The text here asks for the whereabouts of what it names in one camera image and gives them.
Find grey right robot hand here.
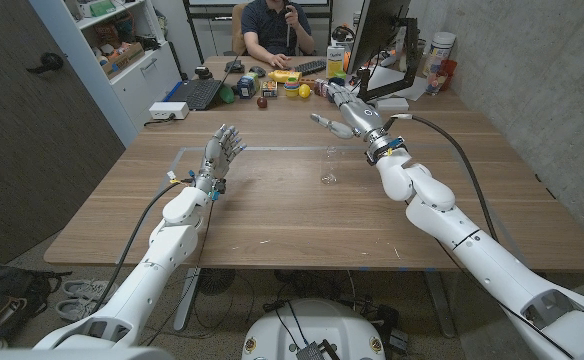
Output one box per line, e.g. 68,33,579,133
310,82,404,162

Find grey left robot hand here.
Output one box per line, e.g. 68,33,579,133
194,123,248,191

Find clear plastic bottle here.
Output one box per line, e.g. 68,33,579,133
320,145,339,186

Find yellow mustard bottle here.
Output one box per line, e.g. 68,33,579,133
267,69,303,84

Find flat white box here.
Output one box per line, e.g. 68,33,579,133
374,97,411,112

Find dark blue mug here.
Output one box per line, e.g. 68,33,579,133
327,76,347,104

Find white paper sheet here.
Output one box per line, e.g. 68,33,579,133
366,64,429,102

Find white yellow carton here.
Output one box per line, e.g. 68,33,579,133
325,45,346,79

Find black laptop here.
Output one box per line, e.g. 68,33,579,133
164,48,247,112

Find white power box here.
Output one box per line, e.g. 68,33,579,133
148,101,191,121

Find black keyboard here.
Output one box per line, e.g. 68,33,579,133
293,59,328,77

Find blue food box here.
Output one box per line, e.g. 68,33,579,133
236,73,259,100

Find clear cup with items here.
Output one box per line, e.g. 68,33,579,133
425,69,448,96

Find black headphones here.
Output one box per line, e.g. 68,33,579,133
330,23,357,44

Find black computer monitor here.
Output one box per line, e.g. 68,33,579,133
345,0,413,76

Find red cup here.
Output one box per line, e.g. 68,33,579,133
439,58,458,91

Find large white canister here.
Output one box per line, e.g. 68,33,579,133
423,31,457,79

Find white shelf cabinet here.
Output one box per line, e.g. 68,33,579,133
29,0,183,146

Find black floor fan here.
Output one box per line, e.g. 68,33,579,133
197,268,237,297

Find tan office chair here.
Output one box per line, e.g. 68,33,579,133
230,2,249,56

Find person in dark shirt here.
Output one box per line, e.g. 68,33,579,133
240,0,318,69

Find cardboard box with toys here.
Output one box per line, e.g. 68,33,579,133
100,42,146,80

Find grey table leg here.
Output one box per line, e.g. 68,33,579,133
172,268,202,332
424,269,457,339

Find grey sneaker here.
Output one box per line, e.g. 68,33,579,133
61,278,119,302
54,298,104,323

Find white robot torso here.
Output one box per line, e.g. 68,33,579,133
241,298,387,360

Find black backpack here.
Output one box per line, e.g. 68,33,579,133
0,249,73,346

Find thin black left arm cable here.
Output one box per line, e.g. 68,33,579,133
141,199,217,347

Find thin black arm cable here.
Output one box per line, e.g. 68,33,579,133
141,199,217,347
434,237,576,360

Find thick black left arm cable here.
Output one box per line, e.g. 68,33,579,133
91,179,196,314

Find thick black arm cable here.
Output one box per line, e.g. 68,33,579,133
382,113,501,244
91,179,196,314

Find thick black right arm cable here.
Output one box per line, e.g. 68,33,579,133
382,113,501,244

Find black door handle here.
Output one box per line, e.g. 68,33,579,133
25,52,65,75

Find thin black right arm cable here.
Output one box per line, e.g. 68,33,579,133
434,237,576,360

